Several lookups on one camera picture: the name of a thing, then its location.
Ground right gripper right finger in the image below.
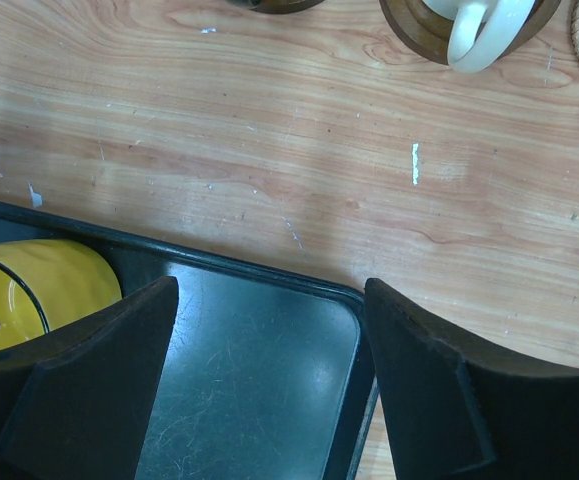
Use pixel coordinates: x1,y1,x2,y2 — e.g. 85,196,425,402
363,278,579,479

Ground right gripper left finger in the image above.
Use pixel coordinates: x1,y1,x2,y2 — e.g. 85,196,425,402
0,276,178,479

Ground yellow mug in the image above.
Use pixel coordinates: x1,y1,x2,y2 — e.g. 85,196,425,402
0,239,122,350

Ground cream mug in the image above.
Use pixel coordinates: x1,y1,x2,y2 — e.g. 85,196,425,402
424,0,535,73

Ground brown coaster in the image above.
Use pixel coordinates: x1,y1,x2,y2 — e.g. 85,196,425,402
228,0,324,15
380,0,561,65

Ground black serving tray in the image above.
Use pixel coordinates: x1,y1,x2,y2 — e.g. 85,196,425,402
0,202,377,479

